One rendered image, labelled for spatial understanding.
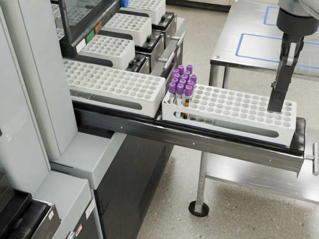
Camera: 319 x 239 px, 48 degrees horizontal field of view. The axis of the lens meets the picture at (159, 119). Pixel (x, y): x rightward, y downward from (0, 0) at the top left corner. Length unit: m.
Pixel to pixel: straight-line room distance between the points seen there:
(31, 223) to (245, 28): 0.90
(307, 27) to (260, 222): 1.14
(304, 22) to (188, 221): 1.15
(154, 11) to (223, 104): 0.52
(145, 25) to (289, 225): 1.07
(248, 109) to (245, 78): 1.65
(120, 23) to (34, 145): 0.54
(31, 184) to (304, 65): 0.79
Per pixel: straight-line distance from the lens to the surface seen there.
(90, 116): 0.93
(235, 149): 0.85
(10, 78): 0.69
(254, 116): 0.82
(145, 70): 1.09
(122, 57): 1.00
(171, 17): 1.32
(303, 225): 1.75
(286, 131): 0.82
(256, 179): 1.47
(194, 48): 2.76
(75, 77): 0.95
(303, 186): 1.51
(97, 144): 0.93
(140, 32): 1.12
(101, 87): 0.89
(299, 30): 0.70
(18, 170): 0.77
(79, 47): 0.83
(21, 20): 0.70
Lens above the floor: 1.39
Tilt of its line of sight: 42 degrees down
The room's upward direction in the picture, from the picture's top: straight up
